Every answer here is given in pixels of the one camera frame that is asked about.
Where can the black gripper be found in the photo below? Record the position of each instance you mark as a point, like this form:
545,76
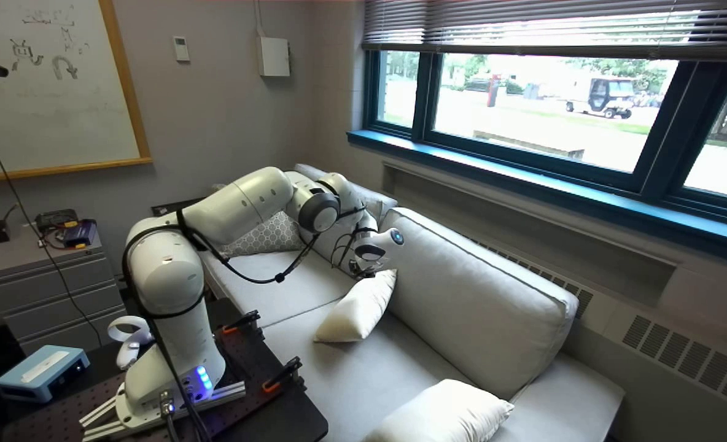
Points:
367,258

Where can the small cream pillow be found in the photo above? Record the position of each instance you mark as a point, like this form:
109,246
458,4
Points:
438,413
352,314

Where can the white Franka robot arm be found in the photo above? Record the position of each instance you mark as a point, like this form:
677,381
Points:
168,278

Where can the grey sofa seat cushion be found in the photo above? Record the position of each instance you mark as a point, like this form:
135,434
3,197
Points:
315,297
379,370

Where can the grey fabric sofa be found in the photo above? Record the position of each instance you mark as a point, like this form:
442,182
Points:
560,408

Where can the grey patterned pillow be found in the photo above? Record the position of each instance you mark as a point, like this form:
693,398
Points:
267,236

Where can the black orange clamp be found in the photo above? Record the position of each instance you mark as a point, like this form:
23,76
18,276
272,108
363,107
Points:
280,376
240,324

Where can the black robot table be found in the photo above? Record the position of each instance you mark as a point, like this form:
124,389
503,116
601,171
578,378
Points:
284,418

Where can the blue framed wide window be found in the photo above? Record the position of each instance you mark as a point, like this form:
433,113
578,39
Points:
544,168

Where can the white VR controller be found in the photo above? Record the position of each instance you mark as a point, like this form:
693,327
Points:
128,357

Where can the dark jeep outside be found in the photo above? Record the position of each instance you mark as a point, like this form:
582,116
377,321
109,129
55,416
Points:
609,98

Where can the black orange electronic device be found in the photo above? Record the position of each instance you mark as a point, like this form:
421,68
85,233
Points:
68,233

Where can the dark window blinds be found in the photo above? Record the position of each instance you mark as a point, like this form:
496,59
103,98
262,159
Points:
544,26

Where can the grey drawer cabinet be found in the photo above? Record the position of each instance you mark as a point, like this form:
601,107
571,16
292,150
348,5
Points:
35,295

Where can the light blue box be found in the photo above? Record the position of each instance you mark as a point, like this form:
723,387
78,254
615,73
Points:
39,372

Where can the wood framed whiteboard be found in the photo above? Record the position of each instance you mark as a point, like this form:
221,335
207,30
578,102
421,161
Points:
52,107

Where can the small black gadget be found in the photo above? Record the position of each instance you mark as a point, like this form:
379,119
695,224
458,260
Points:
0,231

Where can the beige wall heater cover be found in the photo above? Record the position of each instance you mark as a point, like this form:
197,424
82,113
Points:
544,236

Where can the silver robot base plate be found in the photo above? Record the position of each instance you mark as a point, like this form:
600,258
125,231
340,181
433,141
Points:
218,394

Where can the white wall box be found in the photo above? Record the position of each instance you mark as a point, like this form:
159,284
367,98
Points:
276,57

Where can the white wall thermostat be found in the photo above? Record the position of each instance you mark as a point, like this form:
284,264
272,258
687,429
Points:
183,50

